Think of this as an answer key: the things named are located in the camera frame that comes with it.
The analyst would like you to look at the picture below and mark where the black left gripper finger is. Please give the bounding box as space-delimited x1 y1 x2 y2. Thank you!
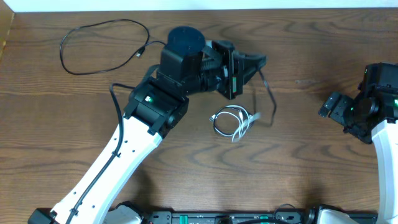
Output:
243 65 259 85
233 51 267 67

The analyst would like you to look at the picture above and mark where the white USB cable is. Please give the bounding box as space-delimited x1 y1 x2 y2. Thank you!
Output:
209 105 262 143

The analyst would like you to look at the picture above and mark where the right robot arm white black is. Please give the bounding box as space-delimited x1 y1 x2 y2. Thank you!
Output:
318 62 397 223

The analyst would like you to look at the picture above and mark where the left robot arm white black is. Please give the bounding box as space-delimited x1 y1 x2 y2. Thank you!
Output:
29 26 267 223

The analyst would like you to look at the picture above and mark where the brown cardboard panel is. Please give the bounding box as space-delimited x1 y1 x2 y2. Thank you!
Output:
0 0 15 57

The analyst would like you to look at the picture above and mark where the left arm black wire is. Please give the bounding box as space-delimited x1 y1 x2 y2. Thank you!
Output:
63 82 136 224

